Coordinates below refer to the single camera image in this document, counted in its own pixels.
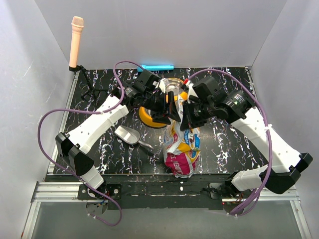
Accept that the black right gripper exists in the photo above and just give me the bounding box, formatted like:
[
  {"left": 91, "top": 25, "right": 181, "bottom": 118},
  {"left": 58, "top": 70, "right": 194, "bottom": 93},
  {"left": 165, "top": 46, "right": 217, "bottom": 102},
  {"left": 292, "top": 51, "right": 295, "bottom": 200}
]
[{"left": 180, "top": 99, "right": 215, "bottom": 130}]

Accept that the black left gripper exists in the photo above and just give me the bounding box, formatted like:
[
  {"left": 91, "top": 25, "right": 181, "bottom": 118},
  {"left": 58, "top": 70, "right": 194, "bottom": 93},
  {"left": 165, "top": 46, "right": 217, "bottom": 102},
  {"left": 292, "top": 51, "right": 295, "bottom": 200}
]
[{"left": 143, "top": 92, "right": 181, "bottom": 126}]

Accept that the pink white pet food bag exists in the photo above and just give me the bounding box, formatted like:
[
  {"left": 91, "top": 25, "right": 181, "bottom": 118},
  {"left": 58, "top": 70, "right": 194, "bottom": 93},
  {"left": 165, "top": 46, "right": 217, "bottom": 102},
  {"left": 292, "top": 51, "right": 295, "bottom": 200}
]
[{"left": 162, "top": 94, "right": 201, "bottom": 179}]

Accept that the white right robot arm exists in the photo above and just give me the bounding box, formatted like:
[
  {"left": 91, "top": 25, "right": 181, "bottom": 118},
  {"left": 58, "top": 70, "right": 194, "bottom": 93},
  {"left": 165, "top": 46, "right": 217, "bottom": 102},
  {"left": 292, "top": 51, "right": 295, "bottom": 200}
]
[{"left": 181, "top": 89, "right": 313, "bottom": 198}]

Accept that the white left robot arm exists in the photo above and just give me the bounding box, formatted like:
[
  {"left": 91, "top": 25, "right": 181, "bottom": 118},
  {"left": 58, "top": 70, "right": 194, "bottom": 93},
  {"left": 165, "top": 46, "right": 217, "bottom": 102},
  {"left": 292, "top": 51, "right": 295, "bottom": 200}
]
[{"left": 55, "top": 87, "right": 178, "bottom": 199}]

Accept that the yellow double pet bowl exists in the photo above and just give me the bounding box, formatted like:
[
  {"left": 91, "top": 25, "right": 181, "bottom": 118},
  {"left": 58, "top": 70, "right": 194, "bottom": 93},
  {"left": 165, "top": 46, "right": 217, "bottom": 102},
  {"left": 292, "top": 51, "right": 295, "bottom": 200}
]
[{"left": 139, "top": 78, "right": 187, "bottom": 128}]

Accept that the cyan flashlight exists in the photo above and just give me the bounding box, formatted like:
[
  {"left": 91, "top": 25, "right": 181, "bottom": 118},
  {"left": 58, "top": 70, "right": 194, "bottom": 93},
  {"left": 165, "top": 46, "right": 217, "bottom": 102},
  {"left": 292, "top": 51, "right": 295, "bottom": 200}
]
[{"left": 137, "top": 65, "right": 174, "bottom": 72}]

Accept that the silver metal scoop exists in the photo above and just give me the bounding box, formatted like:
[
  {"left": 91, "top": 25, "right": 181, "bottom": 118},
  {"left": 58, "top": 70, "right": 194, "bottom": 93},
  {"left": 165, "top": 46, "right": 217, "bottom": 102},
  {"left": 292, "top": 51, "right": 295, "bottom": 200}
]
[{"left": 115, "top": 125, "right": 154, "bottom": 150}]

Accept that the pink microphone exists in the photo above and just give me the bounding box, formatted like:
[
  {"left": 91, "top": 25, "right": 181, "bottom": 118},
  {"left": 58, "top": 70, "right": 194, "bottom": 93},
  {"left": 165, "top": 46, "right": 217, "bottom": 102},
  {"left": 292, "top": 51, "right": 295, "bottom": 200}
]
[{"left": 69, "top": 16, "right": 84, "bottom": 71}]

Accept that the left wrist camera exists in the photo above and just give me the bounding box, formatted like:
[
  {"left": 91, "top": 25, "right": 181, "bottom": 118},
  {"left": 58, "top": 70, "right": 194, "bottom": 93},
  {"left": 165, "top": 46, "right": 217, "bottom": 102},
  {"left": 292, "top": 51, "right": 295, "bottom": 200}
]
[{"left": 133, "top": 70, "right": 161, "bottom": 93}]

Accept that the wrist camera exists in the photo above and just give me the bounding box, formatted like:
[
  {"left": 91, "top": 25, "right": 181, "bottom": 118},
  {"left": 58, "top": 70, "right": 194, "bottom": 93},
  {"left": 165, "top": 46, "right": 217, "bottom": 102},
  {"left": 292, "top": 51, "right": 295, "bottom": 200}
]
[
  {"left": 133, "top": 70, "right": 161, "bottom": 93},
  {"left": 186, "top": 77, "right": 227, "bottom": 102}
]

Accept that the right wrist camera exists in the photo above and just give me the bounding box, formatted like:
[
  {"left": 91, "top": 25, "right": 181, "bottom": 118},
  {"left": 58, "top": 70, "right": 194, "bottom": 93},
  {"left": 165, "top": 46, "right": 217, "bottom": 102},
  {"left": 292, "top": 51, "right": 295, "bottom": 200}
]
[{"left": 186, "top": 77, "right": 227, "bottom": 102}]

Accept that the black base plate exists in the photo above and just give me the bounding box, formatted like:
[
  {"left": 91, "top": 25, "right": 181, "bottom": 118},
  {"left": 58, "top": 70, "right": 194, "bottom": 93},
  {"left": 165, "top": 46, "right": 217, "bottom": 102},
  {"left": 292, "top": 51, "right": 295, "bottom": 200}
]
[{"left": 44, "top": 172, "right": 262, "bottom": 211}]

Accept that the aluminium frame rail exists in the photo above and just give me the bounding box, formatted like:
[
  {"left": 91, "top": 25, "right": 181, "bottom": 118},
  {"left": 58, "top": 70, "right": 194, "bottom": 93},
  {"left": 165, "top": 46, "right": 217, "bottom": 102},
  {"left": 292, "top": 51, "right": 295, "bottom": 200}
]
[{"left": 21, "top": 73, "right": 79, "bottom": 239}]

